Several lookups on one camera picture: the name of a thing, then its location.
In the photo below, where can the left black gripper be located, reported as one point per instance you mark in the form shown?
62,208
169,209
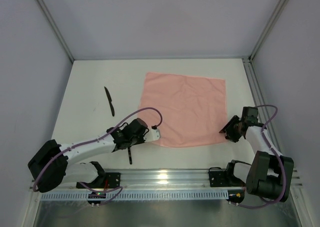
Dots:
127,145

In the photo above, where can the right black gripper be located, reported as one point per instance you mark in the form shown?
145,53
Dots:
229,130

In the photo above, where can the pink satin napkin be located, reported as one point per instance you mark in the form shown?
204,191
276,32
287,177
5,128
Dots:
194,109

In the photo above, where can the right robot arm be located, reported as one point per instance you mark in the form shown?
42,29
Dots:
269,175

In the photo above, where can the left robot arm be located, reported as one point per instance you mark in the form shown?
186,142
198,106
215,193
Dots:
55,164

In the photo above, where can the black knife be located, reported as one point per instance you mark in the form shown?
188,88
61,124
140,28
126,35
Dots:
109,98

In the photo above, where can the left controller board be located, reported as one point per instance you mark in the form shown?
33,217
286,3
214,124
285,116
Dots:
96,198

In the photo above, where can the controller board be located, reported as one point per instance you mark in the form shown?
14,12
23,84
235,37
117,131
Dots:
235,196
96,198

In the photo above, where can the right controller board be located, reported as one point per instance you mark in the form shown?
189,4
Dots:
235,196

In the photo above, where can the silver fork black handle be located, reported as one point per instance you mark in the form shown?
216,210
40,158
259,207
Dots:
130,156

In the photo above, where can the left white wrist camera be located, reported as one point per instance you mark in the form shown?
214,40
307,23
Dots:
152,135

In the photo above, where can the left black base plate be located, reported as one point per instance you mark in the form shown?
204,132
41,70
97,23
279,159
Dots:
112,179

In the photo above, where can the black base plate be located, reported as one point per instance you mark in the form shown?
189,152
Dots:
219,177
112,179

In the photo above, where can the right side aluminium rail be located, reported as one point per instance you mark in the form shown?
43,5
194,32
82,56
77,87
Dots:
265,112

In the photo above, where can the aluminium rail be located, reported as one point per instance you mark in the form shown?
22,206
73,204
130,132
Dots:
144,179
265,112

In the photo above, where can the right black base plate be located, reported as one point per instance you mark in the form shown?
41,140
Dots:
219,177

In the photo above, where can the aluminium front rail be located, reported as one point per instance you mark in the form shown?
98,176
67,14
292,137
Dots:
144,179

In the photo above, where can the grey slotted cable duct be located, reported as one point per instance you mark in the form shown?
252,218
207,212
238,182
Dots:
137,195

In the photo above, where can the right corner frame post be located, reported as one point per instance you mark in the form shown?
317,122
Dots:
271,22

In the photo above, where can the corner frame post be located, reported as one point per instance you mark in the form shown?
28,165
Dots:
271,22
53,25

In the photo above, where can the left corner frame post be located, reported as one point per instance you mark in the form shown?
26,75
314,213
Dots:
53,25

